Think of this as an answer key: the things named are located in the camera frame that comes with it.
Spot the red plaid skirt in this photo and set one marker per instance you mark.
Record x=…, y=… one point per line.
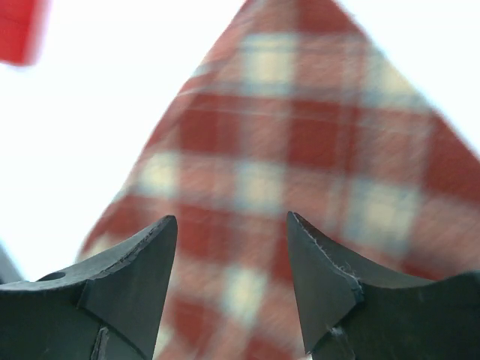
x=293, y=109

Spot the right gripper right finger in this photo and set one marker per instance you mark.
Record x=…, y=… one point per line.
x=350, y=307

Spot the red plastic bin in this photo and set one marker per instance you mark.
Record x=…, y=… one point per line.
x=22, y=28

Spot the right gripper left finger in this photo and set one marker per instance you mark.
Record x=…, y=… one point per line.
x=108, y=306

